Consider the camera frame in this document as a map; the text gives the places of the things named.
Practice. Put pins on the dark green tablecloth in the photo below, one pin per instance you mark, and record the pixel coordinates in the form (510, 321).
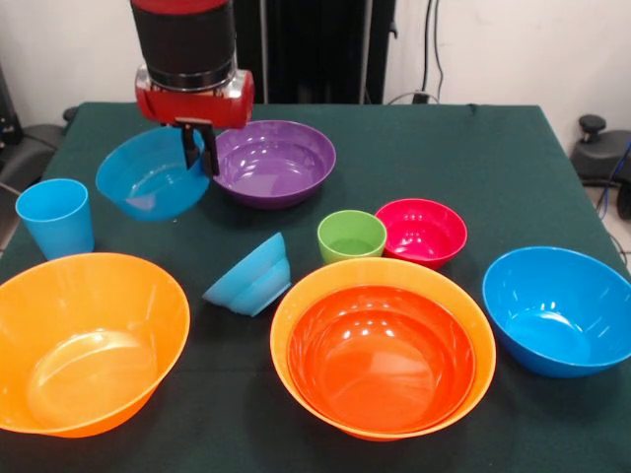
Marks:
(444, 158)

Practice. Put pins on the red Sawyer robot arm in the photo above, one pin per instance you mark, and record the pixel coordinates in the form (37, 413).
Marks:
(185, 39)

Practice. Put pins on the medium blue bowl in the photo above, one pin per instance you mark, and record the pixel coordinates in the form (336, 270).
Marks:
(148, 182)

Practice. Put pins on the pink bowl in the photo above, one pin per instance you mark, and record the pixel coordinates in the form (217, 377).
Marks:
(419, 235)

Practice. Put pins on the blue cup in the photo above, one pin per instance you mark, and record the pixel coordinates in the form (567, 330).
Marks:
(59, 222)

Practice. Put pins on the large orange bowl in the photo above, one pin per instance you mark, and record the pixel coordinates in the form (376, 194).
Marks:
(385, 272)
(89, 335)

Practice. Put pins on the purple bowl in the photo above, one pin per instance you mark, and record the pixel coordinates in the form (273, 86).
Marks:
(276, 163)

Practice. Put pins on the large blue bowl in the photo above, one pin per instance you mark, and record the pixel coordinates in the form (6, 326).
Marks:
(557, 310)

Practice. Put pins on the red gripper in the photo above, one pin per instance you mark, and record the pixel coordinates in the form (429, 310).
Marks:
(197, 106)

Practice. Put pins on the black office chair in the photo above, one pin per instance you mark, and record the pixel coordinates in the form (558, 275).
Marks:
(30, 148)
(596, 158)

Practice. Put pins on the green cup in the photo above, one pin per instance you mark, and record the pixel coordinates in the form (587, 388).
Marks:
(352, 236)

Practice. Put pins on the small light blue bowl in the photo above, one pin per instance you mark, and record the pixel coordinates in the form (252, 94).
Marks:
(251, 281)

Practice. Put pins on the red-orange bowl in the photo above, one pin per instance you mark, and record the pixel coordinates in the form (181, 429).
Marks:
(380, 360)

